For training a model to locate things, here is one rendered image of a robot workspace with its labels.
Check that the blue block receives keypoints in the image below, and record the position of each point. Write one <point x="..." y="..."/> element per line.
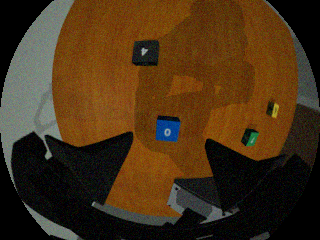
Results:
<point x="167" y="128"/>

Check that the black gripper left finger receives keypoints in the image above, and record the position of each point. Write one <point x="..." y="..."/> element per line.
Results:
<point x="95" y="165"/>

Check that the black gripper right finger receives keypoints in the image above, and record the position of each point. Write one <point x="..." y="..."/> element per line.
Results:
<point x="236" y="175"/>

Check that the green block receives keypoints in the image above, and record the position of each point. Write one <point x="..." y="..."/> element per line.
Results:
<point x="249" y="138"/>

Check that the yellow block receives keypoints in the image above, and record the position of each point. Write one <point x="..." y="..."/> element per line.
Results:
<point x="272" y="109"/>

